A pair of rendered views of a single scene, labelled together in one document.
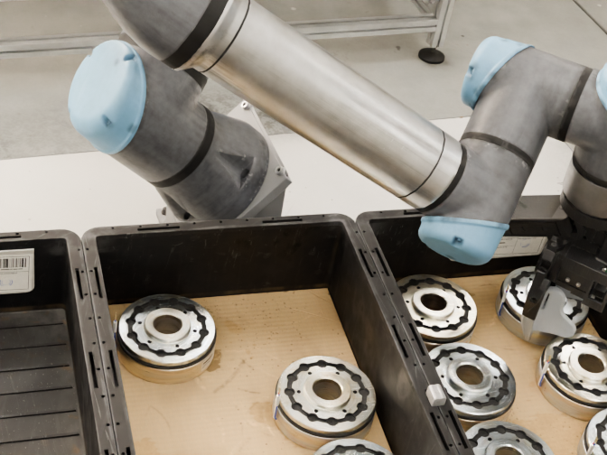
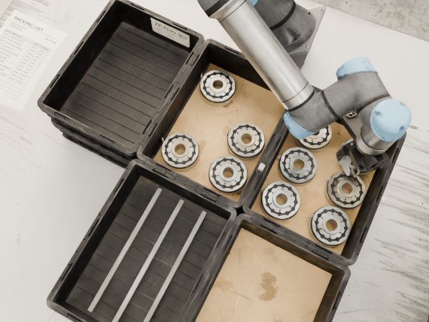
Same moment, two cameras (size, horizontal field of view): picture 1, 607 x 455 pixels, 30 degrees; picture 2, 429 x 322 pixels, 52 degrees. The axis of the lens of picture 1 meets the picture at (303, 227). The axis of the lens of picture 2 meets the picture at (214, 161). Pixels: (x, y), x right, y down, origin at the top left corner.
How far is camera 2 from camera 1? 57 cm
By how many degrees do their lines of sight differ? 39
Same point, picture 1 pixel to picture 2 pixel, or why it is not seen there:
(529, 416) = (311, 190)
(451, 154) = (299, 98)
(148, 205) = not seen: hidden behind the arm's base
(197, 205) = not seen: hidden behind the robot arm
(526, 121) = (342, 101)
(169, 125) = (267, 9)
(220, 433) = (208, 130)
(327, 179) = (358, 48)
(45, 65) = not seen: outside the picture
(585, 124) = (363, 117)
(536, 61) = (364, 80)
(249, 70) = (229, 30)
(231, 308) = (250, 88)
